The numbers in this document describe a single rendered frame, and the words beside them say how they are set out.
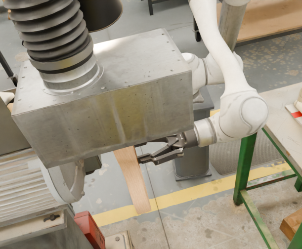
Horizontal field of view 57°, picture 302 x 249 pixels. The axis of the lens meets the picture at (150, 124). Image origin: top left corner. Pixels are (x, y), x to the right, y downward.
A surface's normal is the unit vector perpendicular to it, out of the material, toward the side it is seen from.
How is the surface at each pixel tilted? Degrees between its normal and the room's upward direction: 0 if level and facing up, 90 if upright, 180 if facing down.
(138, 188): 61
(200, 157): 90
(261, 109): 45
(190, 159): 90
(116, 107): 90
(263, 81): 0
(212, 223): 0
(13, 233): 0
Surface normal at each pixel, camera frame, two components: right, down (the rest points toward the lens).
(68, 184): 0.95, 0.04
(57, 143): 0.23, 0.66
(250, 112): 0.05, -0.03
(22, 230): -0.13, -0.70
